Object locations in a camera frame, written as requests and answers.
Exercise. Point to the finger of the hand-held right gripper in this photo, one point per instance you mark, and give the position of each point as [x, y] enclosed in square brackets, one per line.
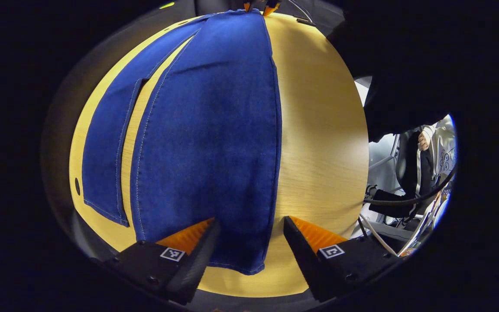
[247, 6]
[270, 8]

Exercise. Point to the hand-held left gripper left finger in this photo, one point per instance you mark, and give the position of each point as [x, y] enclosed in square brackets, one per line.
[195, 264]

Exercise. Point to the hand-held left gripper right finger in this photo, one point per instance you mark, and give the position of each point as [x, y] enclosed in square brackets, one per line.
[303, 260]

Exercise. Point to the blue jeans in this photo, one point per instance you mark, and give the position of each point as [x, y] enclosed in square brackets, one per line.
[210, 151]

